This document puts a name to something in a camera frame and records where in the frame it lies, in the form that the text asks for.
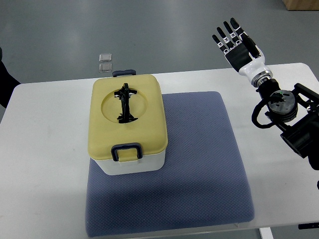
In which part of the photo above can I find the cardboard box corner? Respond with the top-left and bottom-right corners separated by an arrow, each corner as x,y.
283,0 -> 319,11

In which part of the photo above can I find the white storage box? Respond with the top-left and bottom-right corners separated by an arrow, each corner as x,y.
94,150 -> 165,175

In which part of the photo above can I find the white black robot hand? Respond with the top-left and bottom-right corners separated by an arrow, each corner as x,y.
212,18 -> 273,88

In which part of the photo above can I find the dark object at left edge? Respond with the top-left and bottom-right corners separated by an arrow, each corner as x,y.
0,48 -> 20,108

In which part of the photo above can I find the upper metal floor plate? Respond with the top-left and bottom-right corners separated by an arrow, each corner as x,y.
99,53 -> 112,62

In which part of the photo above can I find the yellow box lid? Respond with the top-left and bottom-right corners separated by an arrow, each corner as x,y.
88,75 -> 168,162

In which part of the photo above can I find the blue grey cushion mat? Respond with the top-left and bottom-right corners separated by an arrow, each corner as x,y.
86,91 -> 255,237

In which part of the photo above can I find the black table leg bracket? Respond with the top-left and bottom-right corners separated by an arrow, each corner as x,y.
298,222 -> 319,230

